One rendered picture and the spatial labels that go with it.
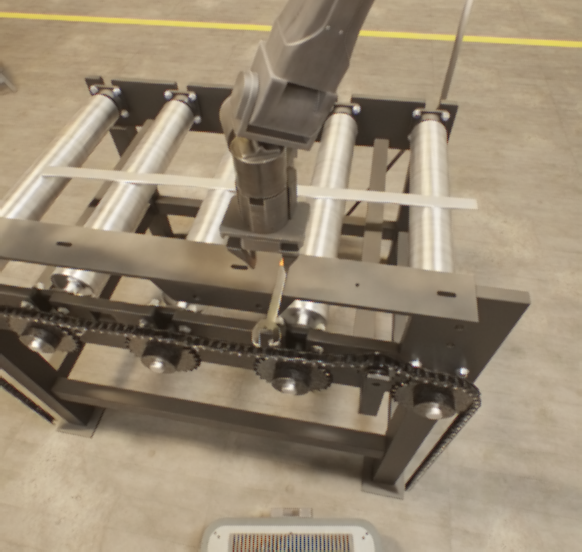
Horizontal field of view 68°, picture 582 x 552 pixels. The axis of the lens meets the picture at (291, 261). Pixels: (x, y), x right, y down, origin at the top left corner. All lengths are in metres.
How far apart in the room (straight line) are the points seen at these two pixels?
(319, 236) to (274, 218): 0.62
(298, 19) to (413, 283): 0.46
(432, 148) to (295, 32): 1.08
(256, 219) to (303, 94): 0.15
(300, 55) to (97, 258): 0.55
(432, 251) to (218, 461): 1.15
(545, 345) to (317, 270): 1.63
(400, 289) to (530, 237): 1.95
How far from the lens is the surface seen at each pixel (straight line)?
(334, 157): 1.35
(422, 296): 0.71
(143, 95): 1.82
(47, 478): 2.02
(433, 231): 1.17
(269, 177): 0.45
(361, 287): 0.70
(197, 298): 0.91
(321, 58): 0.39
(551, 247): 2.62
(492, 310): 0.78
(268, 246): 0.52
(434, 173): 1.34
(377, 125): 1.64
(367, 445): 1.47
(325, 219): 1.15
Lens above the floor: 1.73
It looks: 51 degrees down
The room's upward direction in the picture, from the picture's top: 3 degrees counter-clockwise
